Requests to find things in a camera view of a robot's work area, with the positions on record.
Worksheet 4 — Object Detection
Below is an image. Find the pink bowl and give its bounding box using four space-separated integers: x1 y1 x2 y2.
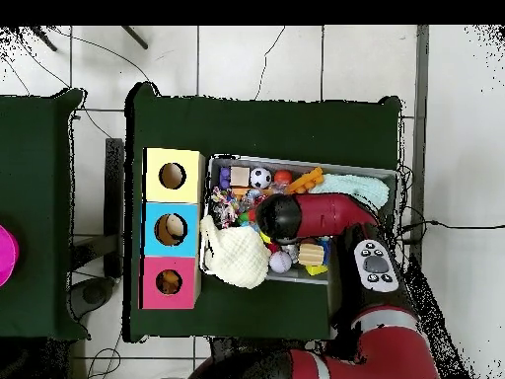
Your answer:
0 224 20 288

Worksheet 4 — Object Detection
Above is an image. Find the wooden box with three holes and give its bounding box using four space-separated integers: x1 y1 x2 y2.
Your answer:
140 147 206 311

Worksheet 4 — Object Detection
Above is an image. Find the shallow mesh bin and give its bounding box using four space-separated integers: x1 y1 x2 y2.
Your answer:
198 153 401 286

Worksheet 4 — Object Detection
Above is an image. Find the white baseball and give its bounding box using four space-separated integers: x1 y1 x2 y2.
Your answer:
268 250 293 274

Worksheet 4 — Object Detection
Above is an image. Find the plain wooden block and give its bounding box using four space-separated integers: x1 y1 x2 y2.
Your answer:
229 166 252 188

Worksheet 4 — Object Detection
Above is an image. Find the striped wooden block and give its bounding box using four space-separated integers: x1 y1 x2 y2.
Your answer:
297 242 325 267

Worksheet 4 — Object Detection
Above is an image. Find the mint muslin cloth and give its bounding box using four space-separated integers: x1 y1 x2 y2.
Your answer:
309 173 391 210

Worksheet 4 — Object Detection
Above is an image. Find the black upright stand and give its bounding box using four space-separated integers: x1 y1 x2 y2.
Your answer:
103 137 126 279

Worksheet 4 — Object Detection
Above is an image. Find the black cable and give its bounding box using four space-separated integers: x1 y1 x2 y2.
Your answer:
397 219 505 244

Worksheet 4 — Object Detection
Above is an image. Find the brown plush toy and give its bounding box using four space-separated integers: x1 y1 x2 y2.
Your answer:
157 270 182 294

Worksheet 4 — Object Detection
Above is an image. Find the orange plastic toy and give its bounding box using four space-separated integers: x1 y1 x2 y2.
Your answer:
284 166 325 195

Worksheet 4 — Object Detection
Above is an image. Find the dark green table cloth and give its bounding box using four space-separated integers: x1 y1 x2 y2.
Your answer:
122 81 404 343
0 87 92 341

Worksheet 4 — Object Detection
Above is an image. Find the small soccer ball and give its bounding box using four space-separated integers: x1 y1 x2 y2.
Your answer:
249 167 272 190

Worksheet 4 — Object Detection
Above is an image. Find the grey stand base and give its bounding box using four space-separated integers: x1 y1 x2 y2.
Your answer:
69 275 116 321

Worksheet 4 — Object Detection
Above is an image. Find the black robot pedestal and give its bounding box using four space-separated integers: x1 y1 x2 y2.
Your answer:
209 336 317 356

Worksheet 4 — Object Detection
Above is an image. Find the cream muslin cloth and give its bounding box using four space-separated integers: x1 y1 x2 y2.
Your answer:
199 214 273 290

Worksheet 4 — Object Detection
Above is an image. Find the dark tripod leg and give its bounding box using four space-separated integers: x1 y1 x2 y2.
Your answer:
119 25 149 50
33 25 58 52

